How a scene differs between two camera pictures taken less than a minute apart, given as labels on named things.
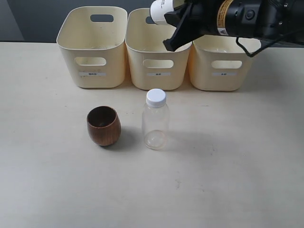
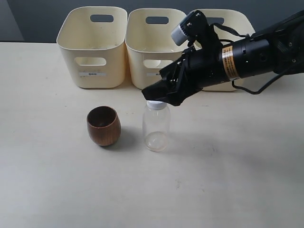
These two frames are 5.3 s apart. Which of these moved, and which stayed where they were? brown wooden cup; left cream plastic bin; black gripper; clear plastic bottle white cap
Moved: black gripper
Stayed: brown wooden cup; left cream plastic bin; clear plastic bottle white cap
